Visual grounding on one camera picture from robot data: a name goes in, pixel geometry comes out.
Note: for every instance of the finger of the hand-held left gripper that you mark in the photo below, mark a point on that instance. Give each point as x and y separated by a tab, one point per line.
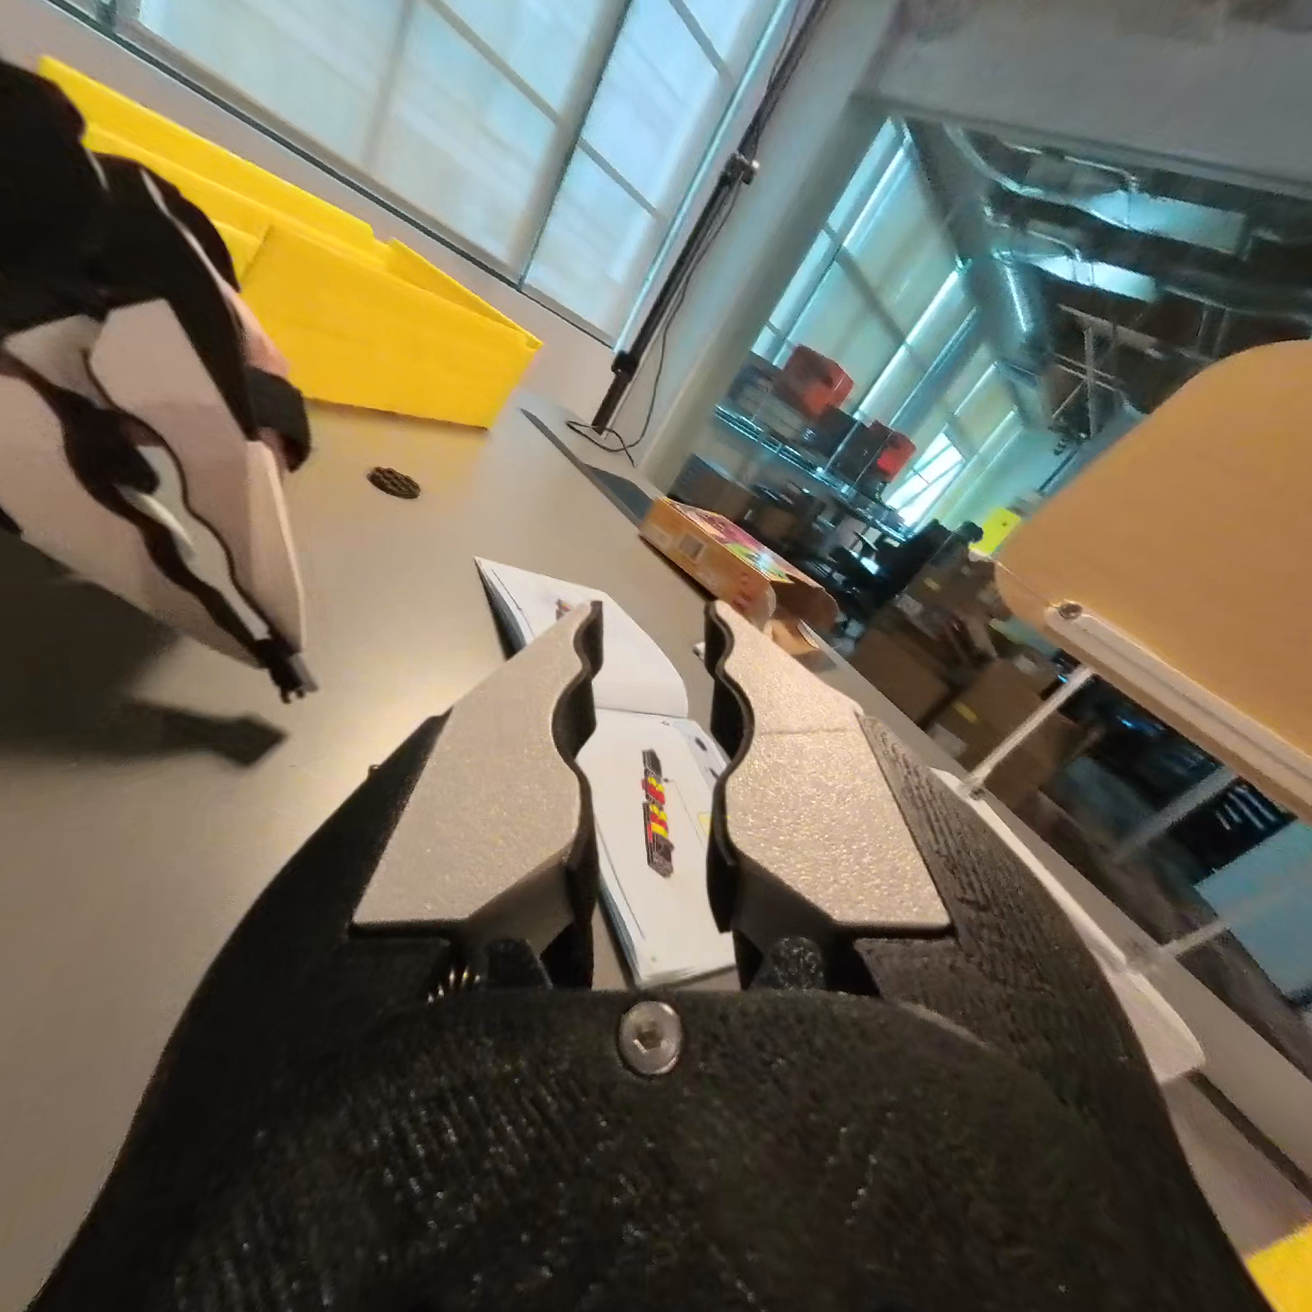
52	481
216	460

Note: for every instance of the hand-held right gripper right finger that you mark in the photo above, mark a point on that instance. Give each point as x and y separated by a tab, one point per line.
821	820

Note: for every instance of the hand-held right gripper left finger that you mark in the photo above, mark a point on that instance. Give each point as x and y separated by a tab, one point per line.
482	820

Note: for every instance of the open lego instruction booklet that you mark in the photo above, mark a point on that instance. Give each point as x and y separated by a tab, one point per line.
533	604

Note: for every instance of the orange lego box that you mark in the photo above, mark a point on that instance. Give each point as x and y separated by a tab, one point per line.
708	543

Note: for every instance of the person's left hand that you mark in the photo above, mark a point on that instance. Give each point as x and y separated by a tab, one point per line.
262	348

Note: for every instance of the black round table grommet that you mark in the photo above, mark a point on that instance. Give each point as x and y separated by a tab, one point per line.
396	482

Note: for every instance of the pile of cardboard boxes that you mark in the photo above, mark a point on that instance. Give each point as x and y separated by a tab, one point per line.
985	696

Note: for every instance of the yellow sign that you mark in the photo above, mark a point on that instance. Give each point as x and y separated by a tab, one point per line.
1000	528

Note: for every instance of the large frosted window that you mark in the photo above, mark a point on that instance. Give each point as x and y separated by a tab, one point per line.
882	287
410	132

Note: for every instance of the metal storage shelf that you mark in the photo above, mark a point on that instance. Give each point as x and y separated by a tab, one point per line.
810	460

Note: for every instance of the orange black tool case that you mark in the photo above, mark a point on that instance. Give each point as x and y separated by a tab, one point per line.
889	445
818	376

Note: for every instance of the black stand pole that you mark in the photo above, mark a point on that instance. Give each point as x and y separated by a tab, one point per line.
619	381

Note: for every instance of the silver ventilation duct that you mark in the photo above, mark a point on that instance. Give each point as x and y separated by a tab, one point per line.
1010	307

